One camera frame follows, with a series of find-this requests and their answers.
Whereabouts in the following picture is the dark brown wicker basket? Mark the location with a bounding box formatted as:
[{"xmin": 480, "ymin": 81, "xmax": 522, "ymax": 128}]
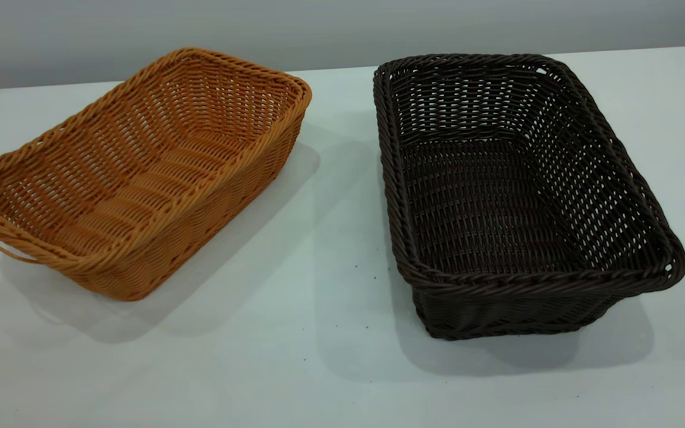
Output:
[{"xmin": 373, "ymin": 53, "xmax": 685, "ymax": 341}]

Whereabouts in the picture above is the orange-brown wicker basket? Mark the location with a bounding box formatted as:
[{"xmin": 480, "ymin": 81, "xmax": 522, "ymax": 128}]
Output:
[{"xmin": 0, "ymin": 47, "xmax": 313, "ymax": 302}]

